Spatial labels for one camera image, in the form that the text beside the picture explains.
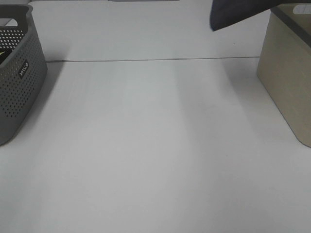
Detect grey perforated plastic basket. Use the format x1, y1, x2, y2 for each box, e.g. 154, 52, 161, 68
0, 4, 48, 145

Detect beige plastic storage basket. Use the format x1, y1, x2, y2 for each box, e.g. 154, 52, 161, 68
257, 0, 311, 147

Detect dark grey towel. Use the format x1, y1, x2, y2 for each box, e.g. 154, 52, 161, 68
209, 0, 290, 32

